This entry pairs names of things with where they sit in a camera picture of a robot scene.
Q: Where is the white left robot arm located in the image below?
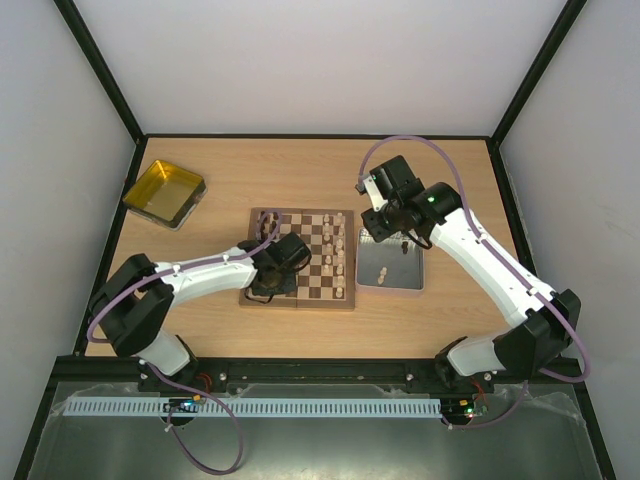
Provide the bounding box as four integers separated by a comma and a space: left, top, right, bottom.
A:
87, 233, 312, 377

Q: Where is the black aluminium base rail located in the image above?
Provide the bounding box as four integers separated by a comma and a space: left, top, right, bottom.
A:
49, 354, 584, 399

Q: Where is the slotted grey cable duct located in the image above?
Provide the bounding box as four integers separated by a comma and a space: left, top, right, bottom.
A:
62, 396, 441, 419

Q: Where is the wooden chess board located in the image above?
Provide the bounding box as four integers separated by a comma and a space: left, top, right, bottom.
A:
239, 207, 356, 311

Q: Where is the black enclosure frame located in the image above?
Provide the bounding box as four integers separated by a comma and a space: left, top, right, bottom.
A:
9, 0, 619, 480

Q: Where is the pink metal tin tray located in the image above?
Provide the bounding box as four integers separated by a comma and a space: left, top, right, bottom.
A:
355, 228, 425, 296

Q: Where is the yellow tin lid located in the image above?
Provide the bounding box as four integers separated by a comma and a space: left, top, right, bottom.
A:
123, 160, 207, 231

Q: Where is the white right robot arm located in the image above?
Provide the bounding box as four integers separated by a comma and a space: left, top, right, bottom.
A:
356, 156, 581, 392

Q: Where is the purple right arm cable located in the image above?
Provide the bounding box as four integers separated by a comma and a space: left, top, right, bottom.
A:
355, 134, 594, 430

